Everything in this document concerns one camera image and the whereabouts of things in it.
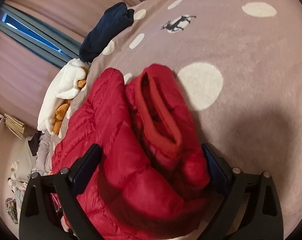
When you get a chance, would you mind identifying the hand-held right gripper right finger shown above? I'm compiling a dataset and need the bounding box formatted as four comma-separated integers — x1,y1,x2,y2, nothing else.
202,143,284,240

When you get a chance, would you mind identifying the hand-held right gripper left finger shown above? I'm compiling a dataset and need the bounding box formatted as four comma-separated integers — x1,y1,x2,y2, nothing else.
19,144,109,240

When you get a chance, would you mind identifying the red down jacket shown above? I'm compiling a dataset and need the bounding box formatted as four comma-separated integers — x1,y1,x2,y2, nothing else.
51,64,211,238

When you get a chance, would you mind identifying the grey cloth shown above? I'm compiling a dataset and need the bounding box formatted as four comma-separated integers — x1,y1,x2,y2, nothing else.
33,134,53,177

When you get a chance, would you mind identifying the black cloth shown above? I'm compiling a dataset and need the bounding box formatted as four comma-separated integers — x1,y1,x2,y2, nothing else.
28,131,43,156

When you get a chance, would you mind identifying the colourful patterned bag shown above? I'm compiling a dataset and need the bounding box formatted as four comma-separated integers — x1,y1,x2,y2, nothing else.
5,197,19,224

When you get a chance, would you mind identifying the woven straw basket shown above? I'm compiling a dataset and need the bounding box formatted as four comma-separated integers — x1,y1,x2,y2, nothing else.
3,114,25,139

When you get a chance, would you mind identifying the white and orange plush toy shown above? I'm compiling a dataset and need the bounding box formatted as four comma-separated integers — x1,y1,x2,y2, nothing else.
37,58,89,135

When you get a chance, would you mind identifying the dotted deer print blanket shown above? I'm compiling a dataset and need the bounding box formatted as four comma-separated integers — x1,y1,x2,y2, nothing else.
45,0,302,240

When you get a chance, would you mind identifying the pink beige curtain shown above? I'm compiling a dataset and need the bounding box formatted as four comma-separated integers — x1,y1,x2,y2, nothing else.
10,0,151,58
0,27,66,130

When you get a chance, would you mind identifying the navy blue fleece garment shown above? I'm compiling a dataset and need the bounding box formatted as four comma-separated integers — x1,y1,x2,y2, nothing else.
79,2,135,63

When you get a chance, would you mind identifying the grey framed window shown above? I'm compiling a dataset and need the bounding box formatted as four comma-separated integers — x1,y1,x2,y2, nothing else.
0,5,90,68

